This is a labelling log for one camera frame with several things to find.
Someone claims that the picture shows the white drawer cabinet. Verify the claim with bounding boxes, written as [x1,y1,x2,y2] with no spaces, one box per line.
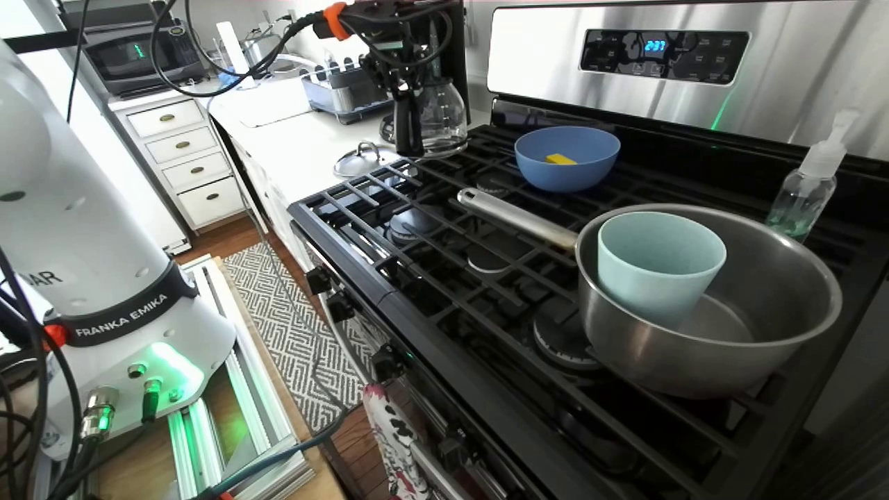
[109,85,251,235]

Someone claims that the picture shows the black coffee maker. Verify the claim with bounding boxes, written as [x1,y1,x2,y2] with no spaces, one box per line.
[368,0,476,148]

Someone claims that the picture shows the stainless steel saucepan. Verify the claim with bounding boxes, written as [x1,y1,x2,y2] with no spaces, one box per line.
[453,184,847,403]

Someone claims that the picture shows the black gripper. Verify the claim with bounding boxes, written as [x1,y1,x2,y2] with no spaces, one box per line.
[354,0,440,103]

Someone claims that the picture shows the silver toaster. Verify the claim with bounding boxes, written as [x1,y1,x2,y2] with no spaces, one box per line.
[297,59,398,125]

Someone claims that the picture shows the black floor cable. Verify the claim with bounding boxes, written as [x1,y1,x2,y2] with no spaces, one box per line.
[189,404,368,500]

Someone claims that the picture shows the light teal cup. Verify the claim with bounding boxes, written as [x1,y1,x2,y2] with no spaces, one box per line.
[594,209,730,328]

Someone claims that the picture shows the grey patterned rug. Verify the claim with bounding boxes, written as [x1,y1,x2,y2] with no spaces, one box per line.
[221,239,369,436]

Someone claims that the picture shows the glass coffee pot black handle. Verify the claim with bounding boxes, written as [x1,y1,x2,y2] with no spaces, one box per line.
[393,75,473,157]

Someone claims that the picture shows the black microwave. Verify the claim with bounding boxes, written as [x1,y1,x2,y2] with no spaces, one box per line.
[82,25,208,99]

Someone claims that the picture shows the aluminium frame rails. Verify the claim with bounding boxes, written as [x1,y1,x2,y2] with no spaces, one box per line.
[164,253,314,500]

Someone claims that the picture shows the black gas stove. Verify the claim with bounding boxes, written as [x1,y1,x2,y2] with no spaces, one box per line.
[286,0,889,500]

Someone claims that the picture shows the steel pot lid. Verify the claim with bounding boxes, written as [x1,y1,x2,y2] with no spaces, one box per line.
[330,138,416,184]

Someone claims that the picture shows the red patterned oven towel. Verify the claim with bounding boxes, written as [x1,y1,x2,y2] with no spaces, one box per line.
[360,379,440,500]

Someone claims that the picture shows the blue bowl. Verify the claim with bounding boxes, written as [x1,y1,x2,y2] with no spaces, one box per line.
[512,121,626,196]

